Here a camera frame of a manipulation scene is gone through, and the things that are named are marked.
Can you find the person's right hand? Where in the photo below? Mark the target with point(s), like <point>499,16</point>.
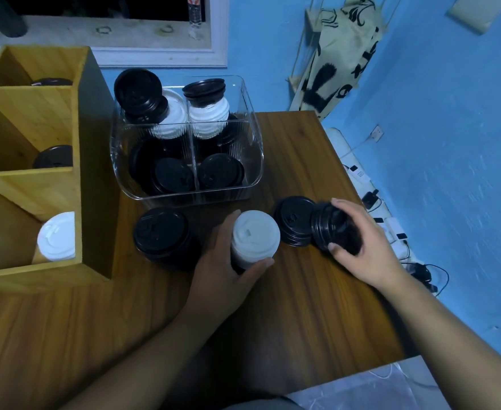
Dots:
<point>378,260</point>

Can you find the person's left hand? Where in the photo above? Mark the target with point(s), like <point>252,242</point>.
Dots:
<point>216,290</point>

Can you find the short stack of black lids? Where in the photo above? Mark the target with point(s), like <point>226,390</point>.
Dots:
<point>329,226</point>

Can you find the white domed cup lid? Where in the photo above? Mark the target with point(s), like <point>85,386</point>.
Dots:
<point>255,234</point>

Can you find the wooden three-compartment organizer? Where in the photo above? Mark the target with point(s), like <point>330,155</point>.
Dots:
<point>92,166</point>

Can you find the person's left forearm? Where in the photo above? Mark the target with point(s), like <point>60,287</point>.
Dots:
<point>139,367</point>

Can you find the person's right forearm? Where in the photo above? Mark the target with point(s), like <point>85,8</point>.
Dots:
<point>455,345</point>

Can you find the grey shirt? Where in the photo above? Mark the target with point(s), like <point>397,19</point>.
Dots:
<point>267,404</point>

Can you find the clear plastic container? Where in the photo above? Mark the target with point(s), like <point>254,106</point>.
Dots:
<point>254,157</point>

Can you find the cream tote bag black print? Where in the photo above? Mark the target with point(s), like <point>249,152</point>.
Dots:
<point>340,51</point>

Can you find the clear plastic water bottle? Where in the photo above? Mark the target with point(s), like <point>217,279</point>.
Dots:
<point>195,10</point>

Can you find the white wall socket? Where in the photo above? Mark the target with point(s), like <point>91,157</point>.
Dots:
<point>376,133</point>

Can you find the white window frame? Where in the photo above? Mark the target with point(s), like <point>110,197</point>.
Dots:
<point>156,57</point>

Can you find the cream wall plate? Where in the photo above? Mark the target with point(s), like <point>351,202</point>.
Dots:
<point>479,10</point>

